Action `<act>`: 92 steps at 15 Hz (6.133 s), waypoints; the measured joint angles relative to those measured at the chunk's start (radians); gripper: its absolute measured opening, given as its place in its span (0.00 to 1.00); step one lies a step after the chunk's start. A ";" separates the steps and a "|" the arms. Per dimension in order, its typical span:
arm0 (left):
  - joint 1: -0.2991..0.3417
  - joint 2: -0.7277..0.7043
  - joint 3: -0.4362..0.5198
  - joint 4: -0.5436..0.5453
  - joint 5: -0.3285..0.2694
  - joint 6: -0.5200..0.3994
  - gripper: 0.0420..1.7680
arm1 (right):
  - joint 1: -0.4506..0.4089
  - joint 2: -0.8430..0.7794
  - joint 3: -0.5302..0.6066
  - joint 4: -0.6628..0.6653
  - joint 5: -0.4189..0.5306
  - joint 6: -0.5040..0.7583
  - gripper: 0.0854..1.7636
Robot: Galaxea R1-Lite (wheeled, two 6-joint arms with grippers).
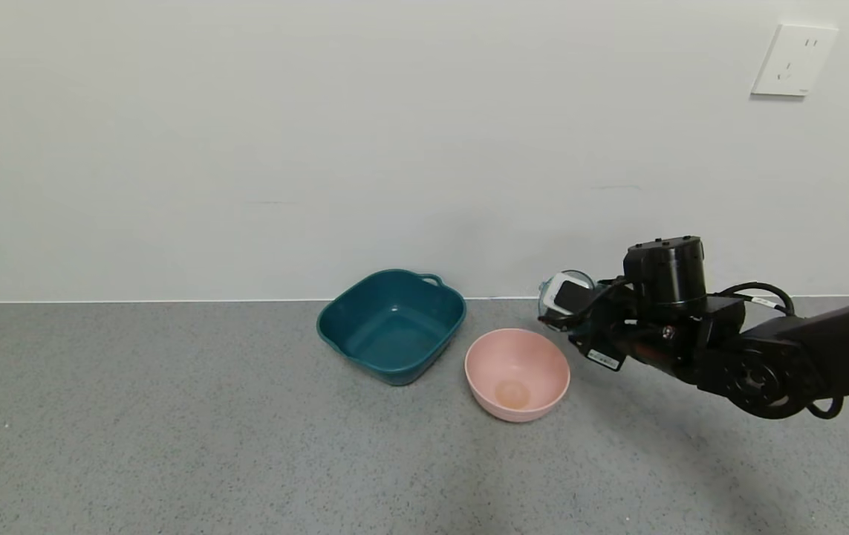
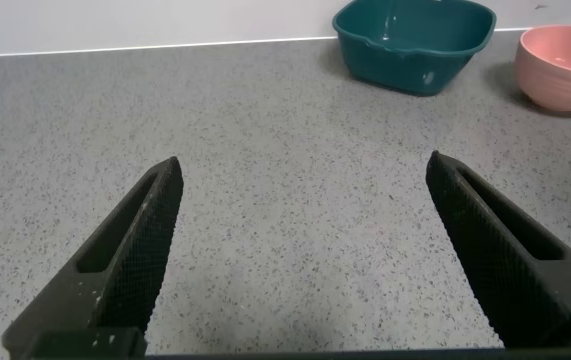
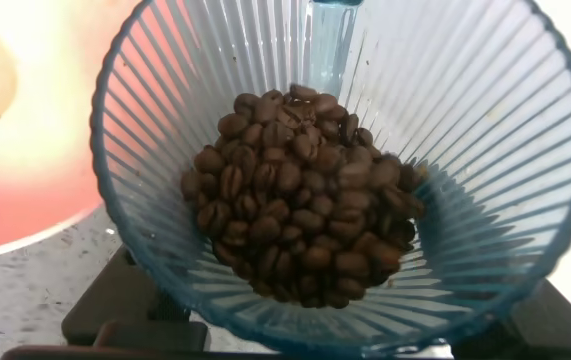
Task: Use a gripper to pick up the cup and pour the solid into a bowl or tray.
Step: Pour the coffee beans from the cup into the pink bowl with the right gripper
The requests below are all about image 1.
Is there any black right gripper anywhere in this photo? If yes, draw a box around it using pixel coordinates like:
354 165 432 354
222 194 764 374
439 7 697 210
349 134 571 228
537 294 657 372

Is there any blue ribbed transparent cup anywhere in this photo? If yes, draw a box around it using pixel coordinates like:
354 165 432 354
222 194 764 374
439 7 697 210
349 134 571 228
538 270 597 322

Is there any pink plastic bowl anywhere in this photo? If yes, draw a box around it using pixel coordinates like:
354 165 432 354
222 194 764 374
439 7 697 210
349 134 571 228
464 328 571 424

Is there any teal square plastic basin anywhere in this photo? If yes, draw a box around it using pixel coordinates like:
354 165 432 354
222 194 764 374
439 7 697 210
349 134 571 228
316 269 467 387

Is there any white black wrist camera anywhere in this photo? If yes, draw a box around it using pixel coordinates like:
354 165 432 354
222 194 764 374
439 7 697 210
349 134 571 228
547 273 596 317

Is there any black cable with white tag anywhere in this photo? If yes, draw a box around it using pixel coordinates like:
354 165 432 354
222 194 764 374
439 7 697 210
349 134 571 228
720 282 796 317

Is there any black looped cable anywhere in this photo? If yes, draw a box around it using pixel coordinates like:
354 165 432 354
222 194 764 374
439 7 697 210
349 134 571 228
805 396 845 421

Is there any white wall socket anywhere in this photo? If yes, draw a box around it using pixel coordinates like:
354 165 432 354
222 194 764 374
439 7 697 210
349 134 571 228
751 24 839 98

